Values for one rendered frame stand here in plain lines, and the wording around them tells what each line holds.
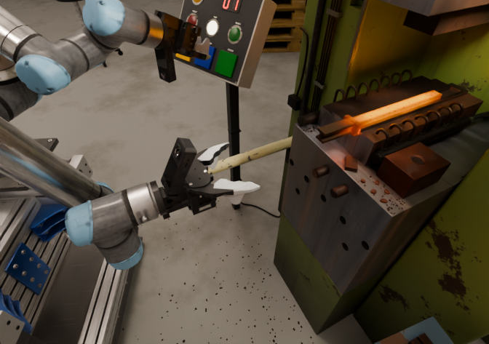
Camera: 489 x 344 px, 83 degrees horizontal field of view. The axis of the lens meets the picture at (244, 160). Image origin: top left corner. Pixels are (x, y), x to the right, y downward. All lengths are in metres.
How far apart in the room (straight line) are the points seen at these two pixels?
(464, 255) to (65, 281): 1.45
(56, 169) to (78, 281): 0.92
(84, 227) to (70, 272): 0.98
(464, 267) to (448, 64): 0.63
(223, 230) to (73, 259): 0.75
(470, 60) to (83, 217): 1.11
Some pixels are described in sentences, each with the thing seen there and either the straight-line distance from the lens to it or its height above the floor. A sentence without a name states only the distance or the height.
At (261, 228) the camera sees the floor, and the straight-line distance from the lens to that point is 1.68.
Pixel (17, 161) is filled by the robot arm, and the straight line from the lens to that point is 0.59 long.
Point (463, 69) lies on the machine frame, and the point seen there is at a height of 1.02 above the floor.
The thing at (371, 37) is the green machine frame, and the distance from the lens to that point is 0.95.
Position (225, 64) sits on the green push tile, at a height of 1.01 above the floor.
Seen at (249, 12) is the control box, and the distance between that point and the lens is 0.98.
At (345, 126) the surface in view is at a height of 1.01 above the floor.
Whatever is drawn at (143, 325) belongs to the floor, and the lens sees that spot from 1.54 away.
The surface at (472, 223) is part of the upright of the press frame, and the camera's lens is 0.85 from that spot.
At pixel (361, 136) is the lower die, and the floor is 0.98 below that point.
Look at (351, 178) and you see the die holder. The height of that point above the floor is 0.91.
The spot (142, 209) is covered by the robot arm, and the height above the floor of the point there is 1.00.
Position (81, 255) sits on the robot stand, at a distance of 1.56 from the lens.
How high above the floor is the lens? 1.42
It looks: 44 degrees down
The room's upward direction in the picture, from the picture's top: straight up
